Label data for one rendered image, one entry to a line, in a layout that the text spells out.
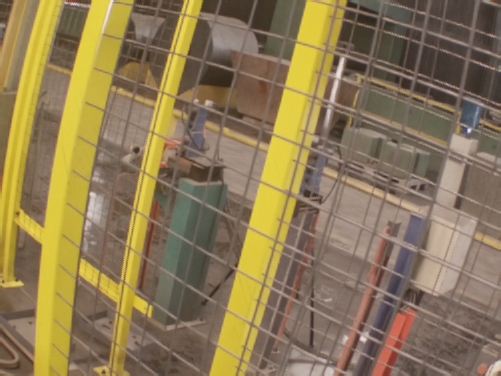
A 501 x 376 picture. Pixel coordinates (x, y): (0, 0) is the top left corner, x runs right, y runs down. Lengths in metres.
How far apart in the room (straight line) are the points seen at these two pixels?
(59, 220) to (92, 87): 0.20
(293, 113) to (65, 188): 0.41
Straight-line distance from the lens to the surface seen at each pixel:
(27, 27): 3.65
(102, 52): 1.00
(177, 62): 2.64
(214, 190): 3.55
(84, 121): 1.01
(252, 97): 10.74
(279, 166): 1.21
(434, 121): 11.72
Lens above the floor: 1.63
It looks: 13 degrees down
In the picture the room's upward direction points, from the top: 15 degrees clockwise
